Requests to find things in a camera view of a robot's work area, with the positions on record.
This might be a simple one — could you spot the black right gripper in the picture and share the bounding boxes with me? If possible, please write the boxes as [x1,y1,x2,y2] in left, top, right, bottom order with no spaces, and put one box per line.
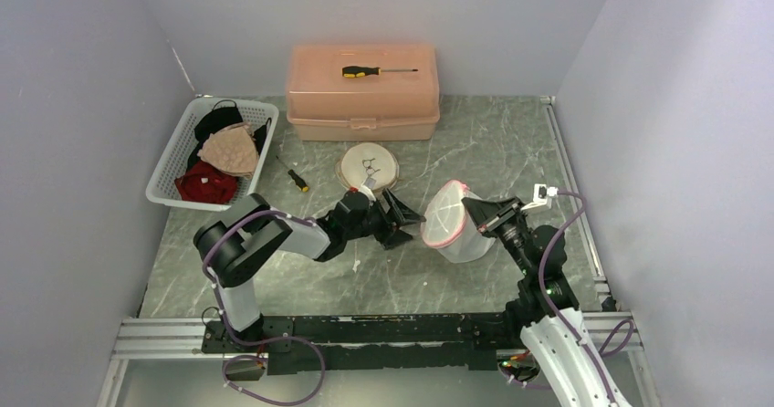
[462,195,535,277]

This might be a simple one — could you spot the small yellow black screwdriver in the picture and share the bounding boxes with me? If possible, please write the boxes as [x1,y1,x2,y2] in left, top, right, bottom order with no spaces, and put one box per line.
[275,155,309,193]

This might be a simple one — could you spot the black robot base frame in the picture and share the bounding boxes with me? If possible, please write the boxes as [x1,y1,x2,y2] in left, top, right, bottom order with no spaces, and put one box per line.
[201,312,539,381]

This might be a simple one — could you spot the white mesh bag red zipper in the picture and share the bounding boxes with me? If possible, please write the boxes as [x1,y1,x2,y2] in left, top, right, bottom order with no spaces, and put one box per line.
[420,180,495,264]

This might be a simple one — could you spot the beige mesh laundry bag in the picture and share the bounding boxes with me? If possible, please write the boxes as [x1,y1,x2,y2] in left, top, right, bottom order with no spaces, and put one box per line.
[335,142,400,192]

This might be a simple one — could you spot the black bra in basket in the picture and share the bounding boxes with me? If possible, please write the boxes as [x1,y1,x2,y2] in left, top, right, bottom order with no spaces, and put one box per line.
[186,99,272,170]

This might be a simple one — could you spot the white plastic basket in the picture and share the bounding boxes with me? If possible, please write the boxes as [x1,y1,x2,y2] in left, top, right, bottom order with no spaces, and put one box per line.
[145,96,279,212]

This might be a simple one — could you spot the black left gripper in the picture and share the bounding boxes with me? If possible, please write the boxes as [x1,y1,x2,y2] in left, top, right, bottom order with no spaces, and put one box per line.
[345,189,426,250]

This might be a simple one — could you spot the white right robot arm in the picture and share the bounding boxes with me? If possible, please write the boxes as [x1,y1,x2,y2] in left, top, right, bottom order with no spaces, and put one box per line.
[462,197,629,406]

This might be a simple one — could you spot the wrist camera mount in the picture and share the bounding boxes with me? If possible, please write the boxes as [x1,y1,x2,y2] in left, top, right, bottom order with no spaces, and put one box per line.
[357,177,378,203]
[521,183,559,214]

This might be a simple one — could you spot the beige lace bra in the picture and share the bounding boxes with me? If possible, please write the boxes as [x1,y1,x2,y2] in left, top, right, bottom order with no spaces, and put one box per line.
[196,122,259,177]

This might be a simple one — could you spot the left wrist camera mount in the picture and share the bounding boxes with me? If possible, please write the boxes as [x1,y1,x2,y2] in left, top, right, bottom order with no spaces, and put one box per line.
[357,177,378,203]

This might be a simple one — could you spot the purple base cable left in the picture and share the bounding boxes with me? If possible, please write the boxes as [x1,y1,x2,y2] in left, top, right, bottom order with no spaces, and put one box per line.
[202,307,326,407]

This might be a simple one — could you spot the red bra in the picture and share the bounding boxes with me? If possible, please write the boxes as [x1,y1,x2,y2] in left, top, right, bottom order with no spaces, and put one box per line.
[174,162,238,204]

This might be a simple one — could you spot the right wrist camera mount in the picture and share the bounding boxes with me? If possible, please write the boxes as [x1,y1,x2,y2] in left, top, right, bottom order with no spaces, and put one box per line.
[521,183,559,214]

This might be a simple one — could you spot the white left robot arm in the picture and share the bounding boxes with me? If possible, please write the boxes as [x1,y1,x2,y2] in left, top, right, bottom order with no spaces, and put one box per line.
[193,188,425,352]

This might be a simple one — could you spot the pink plastic storage box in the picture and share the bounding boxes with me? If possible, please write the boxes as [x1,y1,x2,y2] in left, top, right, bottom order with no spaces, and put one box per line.
[286,44,440,141]

